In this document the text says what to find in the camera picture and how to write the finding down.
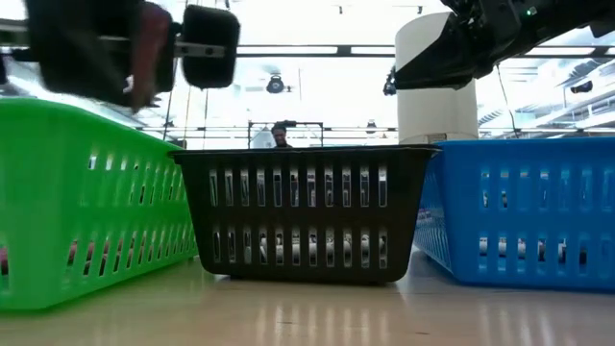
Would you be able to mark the black hanging fixture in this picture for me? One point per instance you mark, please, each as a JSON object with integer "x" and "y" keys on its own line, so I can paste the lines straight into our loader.
{"x": 389, "y": 86}

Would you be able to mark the maroon crayon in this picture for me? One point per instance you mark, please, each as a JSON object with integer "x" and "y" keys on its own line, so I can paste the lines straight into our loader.
{"x": 149, "y": 57}

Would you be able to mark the black ceiling beam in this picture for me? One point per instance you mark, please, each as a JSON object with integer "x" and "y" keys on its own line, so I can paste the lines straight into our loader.
{"x": 343, "y": 50}

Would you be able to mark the person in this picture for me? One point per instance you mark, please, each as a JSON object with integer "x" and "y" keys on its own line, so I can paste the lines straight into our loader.
{"x": 279, "y": 137}

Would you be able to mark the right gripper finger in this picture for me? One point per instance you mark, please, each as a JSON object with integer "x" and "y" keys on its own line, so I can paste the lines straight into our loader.
{"x": 442, "y": 62}

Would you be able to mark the blue plastic basket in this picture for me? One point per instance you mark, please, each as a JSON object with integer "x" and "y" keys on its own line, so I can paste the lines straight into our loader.
{"x": 528, "y": 221}

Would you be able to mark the black plastic basket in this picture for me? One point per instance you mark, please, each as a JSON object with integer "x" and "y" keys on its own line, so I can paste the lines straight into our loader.
{"x": 307, "y": 216}

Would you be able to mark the green plastic basket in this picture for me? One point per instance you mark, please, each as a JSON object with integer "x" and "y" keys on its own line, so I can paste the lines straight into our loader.
{"x": 38, "y": 202}

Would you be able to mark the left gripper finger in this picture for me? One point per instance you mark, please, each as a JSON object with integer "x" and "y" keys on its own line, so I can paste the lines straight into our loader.
{"x": 167, "y": 57}
{"x": 86, "y": 48}

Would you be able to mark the black hanging spotlight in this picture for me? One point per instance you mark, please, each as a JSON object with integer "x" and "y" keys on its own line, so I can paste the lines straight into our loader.
{"x": 581, "y": 87}
{"x": 275, "y": 85}

